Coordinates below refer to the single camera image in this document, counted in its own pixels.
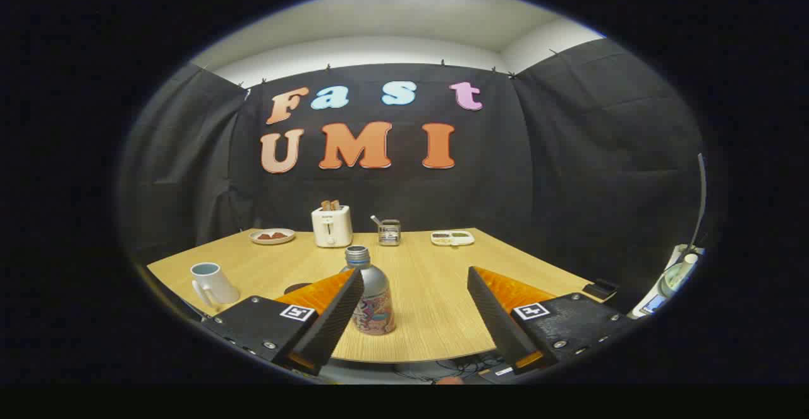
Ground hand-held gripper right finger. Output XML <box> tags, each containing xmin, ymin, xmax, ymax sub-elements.
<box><xmin>468</xmin><ymin>266</ymin><xmax>639</xmax><ymax>375</ymax></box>

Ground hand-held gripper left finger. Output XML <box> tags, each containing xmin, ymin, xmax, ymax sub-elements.
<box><xmin>201</xmin><ymin>267</ymin><xmax>365</xmax><ymax>377</ymax></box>

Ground silver juice bottle printed label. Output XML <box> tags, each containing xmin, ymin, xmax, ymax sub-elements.
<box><xmin>343</xmin><ymin>246</ymin><xmax>396</xmax><ymax>336</ymax></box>

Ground white cup with handle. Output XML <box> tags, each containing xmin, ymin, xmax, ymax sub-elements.
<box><xmin>191</xmin><ymin>262</ymin><xmax>241</xmax><ymax>310</ymax></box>

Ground wooden table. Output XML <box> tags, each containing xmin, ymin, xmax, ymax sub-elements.
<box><xmin>147</xmin><ymin>228</ymin><xmax>598</xmax><ymax>364</ymax></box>

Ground white toaster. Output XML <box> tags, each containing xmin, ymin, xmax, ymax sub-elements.
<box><xmin>311</xmin><ymin>205</ymin><xmax>353</xmax><ymax>248</ymax></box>

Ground white divided food tray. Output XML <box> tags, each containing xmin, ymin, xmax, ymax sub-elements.
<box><xmin>431</xmin><ymin>230</ymin><xmax>475</xmax><ymax>246</ymax></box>

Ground metal utensil holder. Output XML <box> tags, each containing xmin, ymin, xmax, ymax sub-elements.
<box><xmin>371</xmin><ymin>215</ymin><xmax>401</xmax><ymax>246</ymax></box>

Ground white plate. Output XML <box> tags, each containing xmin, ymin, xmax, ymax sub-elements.
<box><xmin>249</xmin><ymin>228</ymin><xmax>296</xmax><ymax>245</ymax></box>

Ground small black device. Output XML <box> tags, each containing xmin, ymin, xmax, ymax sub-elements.
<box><xmin>583</xmin><ymin>279</ymin><xmax>619</xmax><ymax>301</ymax></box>

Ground black backdrop cloth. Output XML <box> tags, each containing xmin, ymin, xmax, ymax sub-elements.
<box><xmin>120</xmin><ymin>39</ymin><xmax>705</xmax><ymax>313</ymax></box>

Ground white device with screen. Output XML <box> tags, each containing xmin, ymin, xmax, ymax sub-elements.
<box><xmin>632</xmin><ymin>245</ymin><xmax>703</xmax><ymax>319</ymax></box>

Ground black cables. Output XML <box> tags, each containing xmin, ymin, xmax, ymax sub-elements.
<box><xmin>395</xmin><ymin>356</ymin><xmax>500</xmax><ymax>382</ymax></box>

